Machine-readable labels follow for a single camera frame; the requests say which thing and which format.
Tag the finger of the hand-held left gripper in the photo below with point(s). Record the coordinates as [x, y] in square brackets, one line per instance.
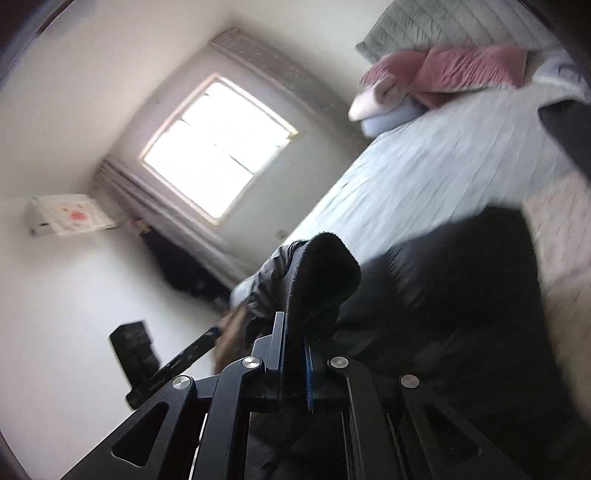
[189, 353]

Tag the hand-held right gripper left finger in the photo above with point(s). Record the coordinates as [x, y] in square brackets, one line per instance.
[277, 344]

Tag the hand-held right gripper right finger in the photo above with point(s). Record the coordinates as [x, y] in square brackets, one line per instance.
[308, 369]

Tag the black puffer jacket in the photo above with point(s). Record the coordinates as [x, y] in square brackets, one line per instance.
[443, 300]

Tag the dark hanging clothes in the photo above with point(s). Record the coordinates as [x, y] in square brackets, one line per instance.
[178, 267]

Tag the grey curtain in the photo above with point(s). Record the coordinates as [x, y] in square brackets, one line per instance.
[184, 221]

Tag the air conditioner with floral cover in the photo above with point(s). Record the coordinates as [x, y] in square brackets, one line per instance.
[69, 214]

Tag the window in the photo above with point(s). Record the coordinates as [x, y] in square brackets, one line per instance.
[221, 147]

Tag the light blue pillow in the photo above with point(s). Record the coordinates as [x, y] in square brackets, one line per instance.
[392, 120]

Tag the bed with white sheet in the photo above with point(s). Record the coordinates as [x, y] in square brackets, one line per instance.
[452, 157]

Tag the white pillow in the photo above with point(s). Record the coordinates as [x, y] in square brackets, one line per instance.
[371, 99]

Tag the bed with floral sheet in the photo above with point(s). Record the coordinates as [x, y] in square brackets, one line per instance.
[561, 240]

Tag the pink pillow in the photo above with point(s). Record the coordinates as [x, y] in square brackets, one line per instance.
[443, 74]

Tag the dark grey cloth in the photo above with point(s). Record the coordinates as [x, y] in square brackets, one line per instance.
[568, 129]

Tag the grey quilted headboard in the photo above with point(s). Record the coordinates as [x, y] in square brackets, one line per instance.
[457, 27]

